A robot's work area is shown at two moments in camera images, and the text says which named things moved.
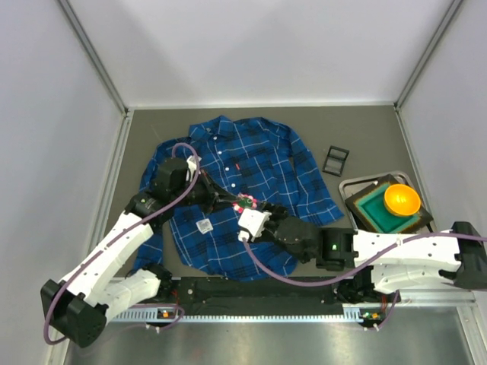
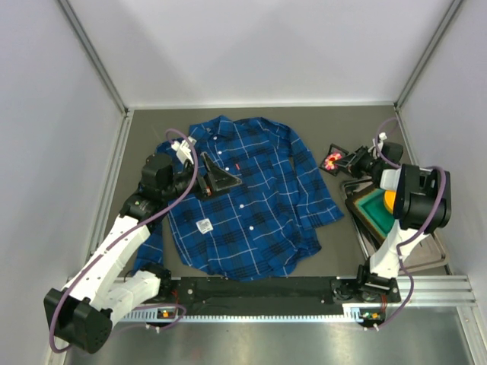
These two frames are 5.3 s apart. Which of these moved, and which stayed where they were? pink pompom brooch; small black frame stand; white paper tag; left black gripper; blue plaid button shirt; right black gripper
Moved: pink pompom brooch; right black gripper; left black gripper
Stayed: white paper tag; small black frame stand; blue plaid button shirt
